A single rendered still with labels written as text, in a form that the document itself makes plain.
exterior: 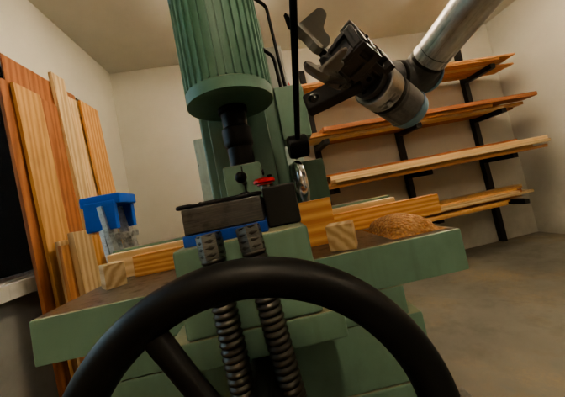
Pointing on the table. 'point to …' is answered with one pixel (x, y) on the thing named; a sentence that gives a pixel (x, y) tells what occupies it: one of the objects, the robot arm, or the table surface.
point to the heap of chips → (401, 225)
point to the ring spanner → (218, 201)
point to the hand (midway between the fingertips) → (289, 39)
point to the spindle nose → (236, 134)
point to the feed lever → (297, 144)
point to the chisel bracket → (246, 179)
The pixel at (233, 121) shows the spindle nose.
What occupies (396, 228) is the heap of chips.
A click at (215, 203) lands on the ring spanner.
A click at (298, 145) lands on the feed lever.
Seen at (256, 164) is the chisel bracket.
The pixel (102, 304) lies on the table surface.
